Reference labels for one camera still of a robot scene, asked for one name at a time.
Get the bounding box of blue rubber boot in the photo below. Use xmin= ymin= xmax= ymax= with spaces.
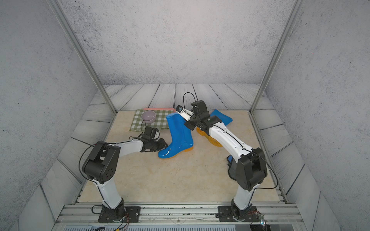
xmin=158 ymin=113 xmax=194 ymax=159
xmin=196 ymin=109 xmax=233 ymax=147

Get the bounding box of grey blue cleaning cloth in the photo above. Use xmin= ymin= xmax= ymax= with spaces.
xmin=226 ymin=155 xmax=237 ymax=181

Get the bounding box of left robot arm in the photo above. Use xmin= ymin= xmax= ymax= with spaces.
xmin=81 ymin=127 xmax=168 ymax=211

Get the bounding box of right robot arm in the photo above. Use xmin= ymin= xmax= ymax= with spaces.
xmin=176 ymin=101 xmax=267 ymax=221

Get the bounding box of green checkered cloth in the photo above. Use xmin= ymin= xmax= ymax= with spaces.
xmin=130 ymin=109 xmax=174 ymax=131

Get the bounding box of purple bowl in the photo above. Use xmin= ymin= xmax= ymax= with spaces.
xmin=141 ymin=110 xmax=157 ymax=124

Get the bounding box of pink tray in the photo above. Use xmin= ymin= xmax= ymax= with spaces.
xmin=144 ymin=108 xmax=176 ymax=113

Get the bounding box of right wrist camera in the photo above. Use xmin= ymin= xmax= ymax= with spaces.
xmin=175 ymin=105 xmax=194 ymax=121

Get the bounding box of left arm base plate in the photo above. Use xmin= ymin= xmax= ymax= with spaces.
xmin=98 ymin=206 xmax=141 ymax=223

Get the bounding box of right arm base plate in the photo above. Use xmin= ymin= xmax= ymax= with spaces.
xmin=215 ymin=206 xmax=260 ymax=223

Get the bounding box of right aluminium frame post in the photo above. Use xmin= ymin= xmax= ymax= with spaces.
xmin=250 ymin=0 xmax=305 ymax=114

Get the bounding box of aluminium frame post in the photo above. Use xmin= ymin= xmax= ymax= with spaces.
xmin=250 ymin=0 xmax=305 ymax=114
xmin=47 ymin=0 xmax=118 ymax=115

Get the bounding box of left aluminium frame post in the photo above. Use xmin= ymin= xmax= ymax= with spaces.
xmin=47 ymin=0 xmax=118 ymax=115

